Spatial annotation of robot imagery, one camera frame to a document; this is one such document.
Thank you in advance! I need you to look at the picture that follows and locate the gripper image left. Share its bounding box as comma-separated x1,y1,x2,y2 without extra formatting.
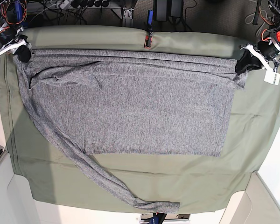
0,25,32,63

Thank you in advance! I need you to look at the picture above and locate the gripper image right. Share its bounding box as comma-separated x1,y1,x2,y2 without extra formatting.
235,38,280,74

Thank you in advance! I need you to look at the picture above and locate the grey long-sleeve T-shirt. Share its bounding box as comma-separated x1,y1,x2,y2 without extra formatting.
14,49,248,213

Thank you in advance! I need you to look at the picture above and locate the white power strip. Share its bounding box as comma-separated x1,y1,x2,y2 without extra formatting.
49,0,71,10

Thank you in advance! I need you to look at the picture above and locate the orange black clamp centre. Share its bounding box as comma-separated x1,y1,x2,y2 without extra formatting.
144,31,153,49

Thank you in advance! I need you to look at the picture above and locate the orange black clamp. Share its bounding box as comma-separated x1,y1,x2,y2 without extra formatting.
144,31,153,49
150,212,167,224

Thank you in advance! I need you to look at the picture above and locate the green table cloth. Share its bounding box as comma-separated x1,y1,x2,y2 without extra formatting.
0,25,280,213

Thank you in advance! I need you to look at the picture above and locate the orange black clamp bottom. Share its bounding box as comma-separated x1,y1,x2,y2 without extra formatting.
150,212,167,224

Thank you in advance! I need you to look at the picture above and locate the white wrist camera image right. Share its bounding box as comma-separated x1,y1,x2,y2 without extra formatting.
264,70,280,86

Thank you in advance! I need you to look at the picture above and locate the blue clamp handle left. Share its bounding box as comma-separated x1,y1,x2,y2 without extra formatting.
14,0,28,28

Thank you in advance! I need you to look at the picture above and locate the blue clamp handle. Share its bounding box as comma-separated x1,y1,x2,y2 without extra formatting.
147,10,153,32
14,0,28,28

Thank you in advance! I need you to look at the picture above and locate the blue clamp handle centre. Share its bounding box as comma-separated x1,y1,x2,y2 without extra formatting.
147,10,153,32

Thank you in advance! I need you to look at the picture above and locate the metal table bracket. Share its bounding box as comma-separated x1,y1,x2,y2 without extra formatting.
122,8,133,28

